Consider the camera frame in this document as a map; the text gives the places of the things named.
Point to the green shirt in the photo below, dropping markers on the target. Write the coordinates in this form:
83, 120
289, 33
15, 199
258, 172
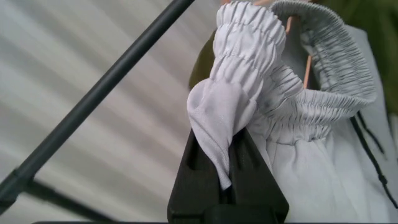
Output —
373, 31

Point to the pink clothes hanger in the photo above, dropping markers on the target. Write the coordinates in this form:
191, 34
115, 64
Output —
307, 73

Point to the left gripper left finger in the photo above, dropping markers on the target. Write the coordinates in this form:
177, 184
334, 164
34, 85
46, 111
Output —
192, 186

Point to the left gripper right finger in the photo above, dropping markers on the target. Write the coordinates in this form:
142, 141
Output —
252, 186

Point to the black clothes rack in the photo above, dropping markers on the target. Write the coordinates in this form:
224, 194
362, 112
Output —
93, 96

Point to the pale grey garment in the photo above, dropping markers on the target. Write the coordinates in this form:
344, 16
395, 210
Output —
295, 171

